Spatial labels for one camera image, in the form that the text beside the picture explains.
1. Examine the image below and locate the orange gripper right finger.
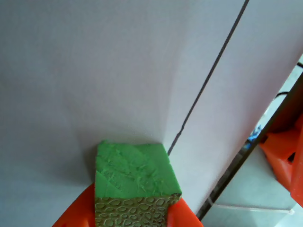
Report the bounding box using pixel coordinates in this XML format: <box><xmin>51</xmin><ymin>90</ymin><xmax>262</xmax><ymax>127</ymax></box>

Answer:
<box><xmin>166</xmin><ymin>197</ymin><xmax>204</xmax><ymax>227</ymax></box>

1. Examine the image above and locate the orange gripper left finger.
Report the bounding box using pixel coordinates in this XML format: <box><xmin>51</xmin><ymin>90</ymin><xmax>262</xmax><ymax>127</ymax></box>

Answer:
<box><xmin>51</xmin><ymin>183</ymin><xmax>96</xmax><ymax>227</ymax></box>

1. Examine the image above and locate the green foam block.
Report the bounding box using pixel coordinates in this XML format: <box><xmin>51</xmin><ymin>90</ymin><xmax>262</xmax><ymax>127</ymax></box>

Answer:
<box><xmin>94</xmin><ymin>140</ymin><xmax>183</xmax><ymax>227</ymax></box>

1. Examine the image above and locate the white zip tie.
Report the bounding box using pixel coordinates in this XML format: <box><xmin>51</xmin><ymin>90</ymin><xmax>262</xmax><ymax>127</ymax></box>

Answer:
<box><xmin>207</xmin><ymin>198</ymin><xmax>296</xmax><ymax>216</ymax></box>

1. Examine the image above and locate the blue crumpled scrap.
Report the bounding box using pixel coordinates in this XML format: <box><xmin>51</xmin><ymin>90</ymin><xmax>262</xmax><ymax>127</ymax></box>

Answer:
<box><xmin>248</xmin><ymin>124</ymin><xmax>262</xmax><ymax>143</ymax></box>

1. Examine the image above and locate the orange plastic clamp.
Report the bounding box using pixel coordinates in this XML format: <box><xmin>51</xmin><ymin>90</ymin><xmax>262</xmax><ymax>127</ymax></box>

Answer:
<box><xmin>258</xmin><ymin>114</ymin><xmax>303</xmax><ymax>202</ymax></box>

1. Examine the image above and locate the white paper sheet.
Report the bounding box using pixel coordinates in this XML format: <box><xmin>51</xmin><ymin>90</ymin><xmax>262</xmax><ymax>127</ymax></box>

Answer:
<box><xmin>0</xmin><ymin>0</ymin><xmax>303</xmax><ymax>227</ymax></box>

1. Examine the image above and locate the thin black cable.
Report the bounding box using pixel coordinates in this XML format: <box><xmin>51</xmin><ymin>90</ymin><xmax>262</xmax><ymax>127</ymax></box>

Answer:
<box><xmin>275</xmin><ymin>61</ymin><xmax>303</xmax><ymax>98</ymax></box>

